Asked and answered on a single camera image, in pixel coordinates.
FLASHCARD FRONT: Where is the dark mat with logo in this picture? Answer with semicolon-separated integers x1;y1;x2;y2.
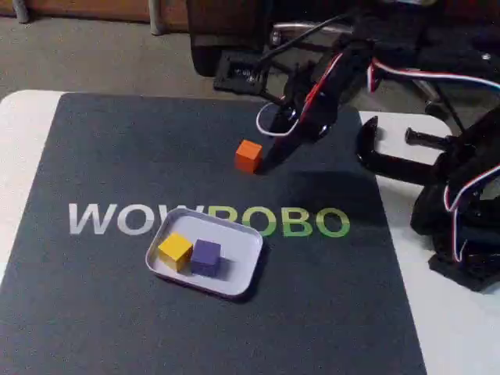
0;92;429;375

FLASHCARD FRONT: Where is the dark bag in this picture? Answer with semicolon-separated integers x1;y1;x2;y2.
186;0;271;77

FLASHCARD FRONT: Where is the white rounded metal tray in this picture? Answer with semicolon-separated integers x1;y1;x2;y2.
145;206;266;301

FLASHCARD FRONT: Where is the brown wooden panel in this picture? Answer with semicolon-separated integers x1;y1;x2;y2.
0;0;188;23

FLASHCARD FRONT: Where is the yellow cube block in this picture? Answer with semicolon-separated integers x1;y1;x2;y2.
157;232;195;272

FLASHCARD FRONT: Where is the orange cube block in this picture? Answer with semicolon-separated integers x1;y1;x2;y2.
235;139;263;173

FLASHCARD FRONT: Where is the red white striped servo cable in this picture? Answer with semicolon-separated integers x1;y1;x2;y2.
444;163;500;263
366;56;500;95

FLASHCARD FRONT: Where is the grey metal leg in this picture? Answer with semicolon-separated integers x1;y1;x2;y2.
148;0;163;35
11;0;30;23

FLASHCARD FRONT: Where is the black camera cable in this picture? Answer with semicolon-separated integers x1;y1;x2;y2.
255;11;360;66

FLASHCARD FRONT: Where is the black camera box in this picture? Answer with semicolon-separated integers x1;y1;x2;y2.
213;50;274;95

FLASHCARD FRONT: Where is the white looped wire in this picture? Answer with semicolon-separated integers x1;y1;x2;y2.
255;102;302;138

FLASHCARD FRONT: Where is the black table clamp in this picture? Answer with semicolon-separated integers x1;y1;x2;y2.
354;116;454;184

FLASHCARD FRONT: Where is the purple cube block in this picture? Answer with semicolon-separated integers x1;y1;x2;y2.
190;238;223;276

